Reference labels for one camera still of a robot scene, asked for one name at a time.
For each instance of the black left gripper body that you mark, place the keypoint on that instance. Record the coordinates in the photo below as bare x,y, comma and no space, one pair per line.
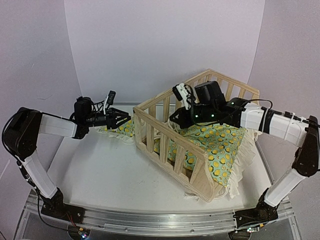
89,120

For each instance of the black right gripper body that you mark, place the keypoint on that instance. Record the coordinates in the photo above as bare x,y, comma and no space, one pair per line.
206,115

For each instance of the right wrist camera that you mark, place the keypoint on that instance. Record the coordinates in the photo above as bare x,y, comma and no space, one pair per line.
183,95

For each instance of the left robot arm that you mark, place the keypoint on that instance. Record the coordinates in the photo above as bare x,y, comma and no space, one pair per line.
20,136

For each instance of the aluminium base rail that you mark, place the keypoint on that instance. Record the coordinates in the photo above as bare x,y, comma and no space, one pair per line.
94,223

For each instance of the small lemon print pillow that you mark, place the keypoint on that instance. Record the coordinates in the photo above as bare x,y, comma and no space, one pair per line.
125,132

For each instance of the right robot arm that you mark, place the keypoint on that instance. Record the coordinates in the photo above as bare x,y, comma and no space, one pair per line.
300,132

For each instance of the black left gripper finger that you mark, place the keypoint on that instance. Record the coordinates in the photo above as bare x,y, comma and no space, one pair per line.
117,113
114,123

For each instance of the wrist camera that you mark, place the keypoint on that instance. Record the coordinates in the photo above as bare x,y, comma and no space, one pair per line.
183,95
109,100

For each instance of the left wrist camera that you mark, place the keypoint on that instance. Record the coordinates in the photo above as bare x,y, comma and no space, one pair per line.
109,100

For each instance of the lemon print bed cushion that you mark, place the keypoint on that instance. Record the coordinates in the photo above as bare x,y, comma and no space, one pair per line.
230,151

